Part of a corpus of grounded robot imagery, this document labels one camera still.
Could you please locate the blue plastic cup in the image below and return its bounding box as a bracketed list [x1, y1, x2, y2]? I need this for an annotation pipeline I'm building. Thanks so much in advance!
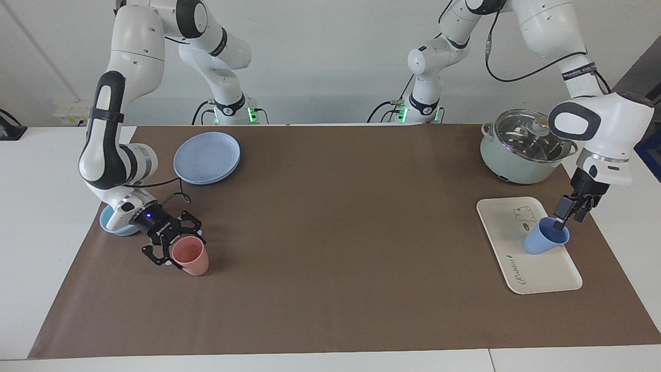
[523, 217, 571, 255]

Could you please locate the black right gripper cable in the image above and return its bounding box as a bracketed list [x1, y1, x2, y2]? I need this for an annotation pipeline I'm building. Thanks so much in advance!
[127, 176, 192, 206]

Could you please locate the pale green cooking pot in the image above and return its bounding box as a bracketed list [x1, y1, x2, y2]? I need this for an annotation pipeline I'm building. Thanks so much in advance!
[479, 121, 579, 185]

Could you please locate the brown table mat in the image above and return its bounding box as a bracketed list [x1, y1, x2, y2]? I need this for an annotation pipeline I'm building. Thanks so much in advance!
[27, 124, 661, 360]

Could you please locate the pink plastic cup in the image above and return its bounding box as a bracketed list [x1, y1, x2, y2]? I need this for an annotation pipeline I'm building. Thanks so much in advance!
[171, 237, 210, 276]

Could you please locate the black clamp stand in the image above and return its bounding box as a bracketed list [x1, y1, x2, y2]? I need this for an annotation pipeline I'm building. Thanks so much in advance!
[0, 108, 27, 141]

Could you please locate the blue plastic plate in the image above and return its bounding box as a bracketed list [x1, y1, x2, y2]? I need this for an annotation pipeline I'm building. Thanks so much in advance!
[173, 131, 242, 185]

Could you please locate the cream tray with bear print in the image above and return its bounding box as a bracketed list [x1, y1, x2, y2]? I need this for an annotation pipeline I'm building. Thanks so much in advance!
[476, 196, 583, 295]

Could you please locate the black right base cable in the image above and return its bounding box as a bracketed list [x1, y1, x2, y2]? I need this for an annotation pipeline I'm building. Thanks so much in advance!
[192, 101, 216, 126]

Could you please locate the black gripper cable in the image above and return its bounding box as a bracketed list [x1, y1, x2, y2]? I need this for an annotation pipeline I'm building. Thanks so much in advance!
[484, 10, 612, 96]
[127, 176, 192, 206]

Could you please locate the black base cable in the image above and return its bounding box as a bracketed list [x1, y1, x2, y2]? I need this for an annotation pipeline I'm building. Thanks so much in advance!
[367, 75, 416, 123]
[192, 101, 216, 126]

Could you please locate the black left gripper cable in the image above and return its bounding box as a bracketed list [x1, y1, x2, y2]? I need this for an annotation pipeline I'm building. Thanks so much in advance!
[484, 10, 612, 96]

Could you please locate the white wall socket strip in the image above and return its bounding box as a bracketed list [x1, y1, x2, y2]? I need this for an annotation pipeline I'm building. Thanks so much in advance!
[54, 101, 99, 126]

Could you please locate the black left base cable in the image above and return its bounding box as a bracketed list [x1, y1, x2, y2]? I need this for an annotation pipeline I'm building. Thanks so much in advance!
[367, 75, 416, 123]

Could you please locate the light blue plastic bowl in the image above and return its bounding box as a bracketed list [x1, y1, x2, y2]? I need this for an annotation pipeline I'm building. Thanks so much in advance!
[99, 204, 140, 237]

